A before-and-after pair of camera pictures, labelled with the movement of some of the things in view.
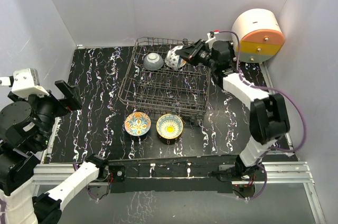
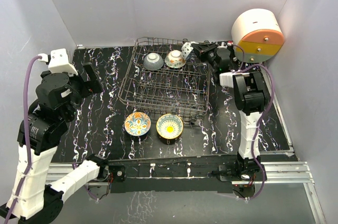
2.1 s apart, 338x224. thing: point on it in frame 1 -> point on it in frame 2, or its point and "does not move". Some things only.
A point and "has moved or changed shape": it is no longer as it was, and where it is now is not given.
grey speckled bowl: x=153 y=62 does not move
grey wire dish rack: x=183 y=92 does not move
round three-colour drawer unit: x=261 y=35 does not move
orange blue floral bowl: x=137 y=123 does not move
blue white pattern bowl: x=174 y=61 has moved or changed shape
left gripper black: x=72 y=98 -> x=90 y=86
